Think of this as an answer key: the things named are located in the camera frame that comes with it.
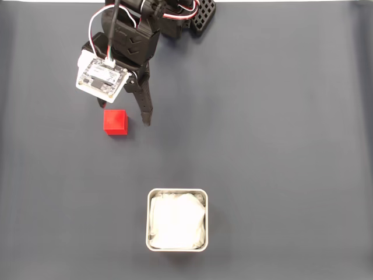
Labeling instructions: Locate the white crumpled tissue paper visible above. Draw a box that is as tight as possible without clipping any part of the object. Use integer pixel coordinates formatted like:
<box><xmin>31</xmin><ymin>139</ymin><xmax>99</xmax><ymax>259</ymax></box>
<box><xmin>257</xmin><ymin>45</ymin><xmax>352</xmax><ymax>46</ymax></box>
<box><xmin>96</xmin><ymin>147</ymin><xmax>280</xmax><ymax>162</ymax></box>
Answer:
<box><xmin>149</xmin><ymin>191</ymin><xmax>206</xmax><ymax>250</ymax></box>

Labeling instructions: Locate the white wrist camera board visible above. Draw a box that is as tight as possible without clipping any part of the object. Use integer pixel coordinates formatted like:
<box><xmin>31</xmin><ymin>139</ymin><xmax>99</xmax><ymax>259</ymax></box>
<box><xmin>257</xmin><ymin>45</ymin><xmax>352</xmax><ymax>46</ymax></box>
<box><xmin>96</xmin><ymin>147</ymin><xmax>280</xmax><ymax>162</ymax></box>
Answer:
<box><xmin>75</xmin><ymin>49</ymin><xmax>131</xmax><ymax>103</ymax></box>

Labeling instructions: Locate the white square metal box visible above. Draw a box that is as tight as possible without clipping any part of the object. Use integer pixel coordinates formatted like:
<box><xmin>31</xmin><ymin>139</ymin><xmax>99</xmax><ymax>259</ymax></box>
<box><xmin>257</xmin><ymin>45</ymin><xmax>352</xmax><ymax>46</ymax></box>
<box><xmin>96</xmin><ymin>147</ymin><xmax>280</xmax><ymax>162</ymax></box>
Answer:
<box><xmin>145</xmin><ymin>188</ymin><xmax>209</xmax><ymax>253</ymax></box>

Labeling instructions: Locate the black camera cable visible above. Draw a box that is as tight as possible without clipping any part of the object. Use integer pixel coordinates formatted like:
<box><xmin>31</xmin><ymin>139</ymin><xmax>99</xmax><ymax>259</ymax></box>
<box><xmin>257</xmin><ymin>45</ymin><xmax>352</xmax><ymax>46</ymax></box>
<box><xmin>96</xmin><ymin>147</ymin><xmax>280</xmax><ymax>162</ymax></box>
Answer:
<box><xmin>107</xmin><ymin>0</ymin><xmax>122</xmax><ymax>59</ymax></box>

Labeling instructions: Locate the red cube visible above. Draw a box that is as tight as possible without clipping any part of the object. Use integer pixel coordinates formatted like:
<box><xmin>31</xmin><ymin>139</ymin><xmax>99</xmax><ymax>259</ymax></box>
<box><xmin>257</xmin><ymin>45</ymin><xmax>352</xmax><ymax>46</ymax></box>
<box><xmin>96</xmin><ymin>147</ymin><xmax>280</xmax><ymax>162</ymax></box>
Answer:
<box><xmin>103</xmin><ymin>109</ymin><xmax>129</xmax><ymax>137</ymax></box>

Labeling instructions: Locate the red white servo cable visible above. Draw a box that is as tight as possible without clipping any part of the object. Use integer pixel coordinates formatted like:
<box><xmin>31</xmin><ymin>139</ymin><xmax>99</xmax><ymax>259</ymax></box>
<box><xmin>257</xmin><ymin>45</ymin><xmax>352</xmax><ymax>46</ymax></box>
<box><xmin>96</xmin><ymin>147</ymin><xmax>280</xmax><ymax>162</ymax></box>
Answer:
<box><xmin>161</xmin><ymin>0</ymin><xmax>201</xmax><ymax>22</ymax></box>
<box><xmin>87</xmin><ymin>5</ymin><xmax>138</xmax><ymax>57</ymax></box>

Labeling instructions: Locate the dark grey table mat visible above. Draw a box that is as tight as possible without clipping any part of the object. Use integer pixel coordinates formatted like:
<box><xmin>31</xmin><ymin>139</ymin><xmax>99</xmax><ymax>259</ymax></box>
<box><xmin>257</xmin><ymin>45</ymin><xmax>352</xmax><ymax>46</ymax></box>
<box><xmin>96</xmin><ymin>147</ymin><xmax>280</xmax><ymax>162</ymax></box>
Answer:
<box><xmin>0</xmin><ymin>2</ymin><xmax>373</xmax><ymax>280</ymax></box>

